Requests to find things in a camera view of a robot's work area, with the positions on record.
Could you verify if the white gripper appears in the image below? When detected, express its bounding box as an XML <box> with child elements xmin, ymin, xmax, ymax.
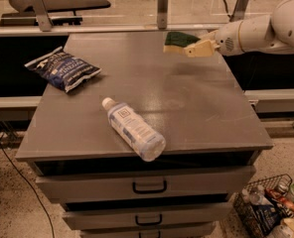
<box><xmin>184</xmin><ymin>21</ymin><xmax>243</xmax><ymax>58</ymax></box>

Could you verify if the green and yellow sponge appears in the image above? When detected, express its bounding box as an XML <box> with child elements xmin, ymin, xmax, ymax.
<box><xmin>163</xmin><ymin>32</ymin><xmax>200</xmax><ymax>55</ymax></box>

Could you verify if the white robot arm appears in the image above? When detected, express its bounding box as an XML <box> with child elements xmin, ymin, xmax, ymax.
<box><xmin>184</xmin><ymin>0</ymin><xmax>294</xmax><ymax>58</ymax></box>

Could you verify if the blue plastic water bottle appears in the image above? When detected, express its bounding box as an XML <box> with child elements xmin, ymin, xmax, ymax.
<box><xmin>102</xmin><ymin>97</ymin><xmax>166</xmax><ymax>162</ymax></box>

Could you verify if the water bottle in basket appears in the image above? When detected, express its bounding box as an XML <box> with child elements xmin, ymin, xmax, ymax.
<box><xmin>249</xmin><ymin>185</ymin><xmax>271</xmax><ymax>205</ymax></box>

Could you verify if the grey drawer cabinet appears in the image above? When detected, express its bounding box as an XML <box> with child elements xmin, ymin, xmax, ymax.
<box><xmin>17</xmin><ymin>32</ymin><xmax>272</xmax><ymax>238</ymax></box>

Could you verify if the dark office chair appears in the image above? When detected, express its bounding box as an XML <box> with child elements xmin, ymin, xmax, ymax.
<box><xmin>0</xmin><ymin>0</ymin><xmax>111</xmax><ymax>27</ymax></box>

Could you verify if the blue chip bag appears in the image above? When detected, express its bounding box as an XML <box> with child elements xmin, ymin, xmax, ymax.
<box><xmin>25</xmin><ymin>47</ymin><xmax>101</xmax><ymax>93</ymax></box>

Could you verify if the red snack package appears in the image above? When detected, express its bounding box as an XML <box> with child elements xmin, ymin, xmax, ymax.
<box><xmin>265</xmin><ymin>188</ymin><xmax>294</xmax><ymax>213</ymax></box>

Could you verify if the dark blue snack bag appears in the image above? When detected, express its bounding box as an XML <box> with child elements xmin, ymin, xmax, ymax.
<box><xmin>252</xmin><ymin>205</ymin><xmax>281</xmax><ymax>235</ymax></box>

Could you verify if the black background cable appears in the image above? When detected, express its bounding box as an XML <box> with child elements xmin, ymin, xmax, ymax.
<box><xmin>219</xmin><ymin>0</ymin><xmax>244</xmax><ymax>20</ymax></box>

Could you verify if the right metal rail bracket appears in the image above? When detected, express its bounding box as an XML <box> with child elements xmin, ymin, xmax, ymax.
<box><xmin>230</xmin><ymin>0</ymin><xmax>249</xmax><ymax>22</ymax></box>

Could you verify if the metal rail bracket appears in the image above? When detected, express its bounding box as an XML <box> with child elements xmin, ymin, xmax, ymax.
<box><xmin>230</xmin><ymin>0</ymin><xmax>249</xmax><ymax>22</ymax></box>
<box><xmin>31</xmin><ymin>0</ymin><xmax>53</xmax><ymax>32</ymax></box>
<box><xmin>157</xmin><ymin>0</ymin><xmax>169</xmax><ymax>30</ymax></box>

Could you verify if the middle metal rail bracket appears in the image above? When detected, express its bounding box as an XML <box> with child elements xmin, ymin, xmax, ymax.
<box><xmin>157</xmin><ymin>0</ymin><xmax>169</xmax><ymax>30</ymax></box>

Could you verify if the black top drawer handle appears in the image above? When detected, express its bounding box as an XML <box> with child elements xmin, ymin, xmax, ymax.
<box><xmin>132</xmin><ymin>180</ymin><xmax>167</xmax><ymax>194</ymax></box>

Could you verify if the black drawer handle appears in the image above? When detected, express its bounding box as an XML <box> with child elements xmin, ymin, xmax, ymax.
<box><xmin>132</xmin><ymin>180</ymin><xmax>167</xmax><ymax>194</ymax></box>
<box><xmin>135</xmin><ymin>214</ymin><xmax>163</xmax><ymax>226</ymax></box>
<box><xmin>138</xmin><ymin>230</ymin><xmax>161</xmax><ymax>238</ymax></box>

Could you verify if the left metal rail bracket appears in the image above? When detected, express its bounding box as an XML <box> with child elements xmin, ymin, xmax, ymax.
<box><xmin>31</xmin><ymin>0</ymin><xmax>53</xmax><ymax>32</ymax></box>

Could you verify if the black wire basket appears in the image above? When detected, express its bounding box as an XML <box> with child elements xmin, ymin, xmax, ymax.
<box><xmin>233</xmin><ymin>175</ymin><xmax>294</xmax><ymax>238</ymax></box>

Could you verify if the black middle drawer handle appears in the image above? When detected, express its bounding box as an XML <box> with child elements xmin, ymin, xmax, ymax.
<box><xmin>135</xmin><ymin>214</ymin><xmax>163</xmax><ymax>226</ymax></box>

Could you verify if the black bottom drawer handle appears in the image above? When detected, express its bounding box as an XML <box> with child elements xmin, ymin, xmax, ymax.
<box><xmin>138</xmin><ymin>230</ymin><xmax>161</xmax><ymax>238</ymax></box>

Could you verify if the black floor cable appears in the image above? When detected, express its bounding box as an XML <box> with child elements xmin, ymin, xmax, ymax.
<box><xmin>0</xmin><ymin>111</ymin><xmax>57</xmax><ymax>238</ymax></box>

